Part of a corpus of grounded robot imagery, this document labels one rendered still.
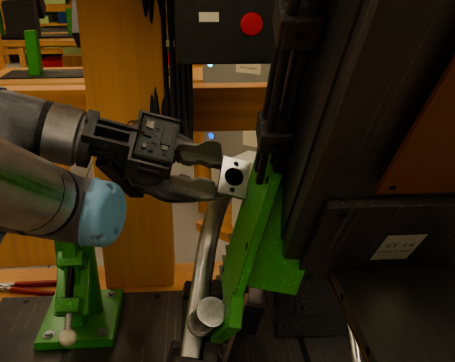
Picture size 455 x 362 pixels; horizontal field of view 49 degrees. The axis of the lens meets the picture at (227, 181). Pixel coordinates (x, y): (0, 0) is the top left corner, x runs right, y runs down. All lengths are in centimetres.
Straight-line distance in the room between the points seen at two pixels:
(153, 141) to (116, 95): 31
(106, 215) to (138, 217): 45
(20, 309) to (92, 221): 53
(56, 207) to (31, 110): 18
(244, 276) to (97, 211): 20
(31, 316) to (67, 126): 47
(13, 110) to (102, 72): 30
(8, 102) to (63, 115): 6
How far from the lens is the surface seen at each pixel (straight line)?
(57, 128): 64
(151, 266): 105
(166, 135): 63
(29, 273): 119
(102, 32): 91
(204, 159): 70
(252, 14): 80
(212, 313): 65
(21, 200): 47
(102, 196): 55
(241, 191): 68
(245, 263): 62
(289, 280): 65
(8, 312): 105
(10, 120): 66
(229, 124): 103
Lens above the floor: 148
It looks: 22 degrees down
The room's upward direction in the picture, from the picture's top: straight up
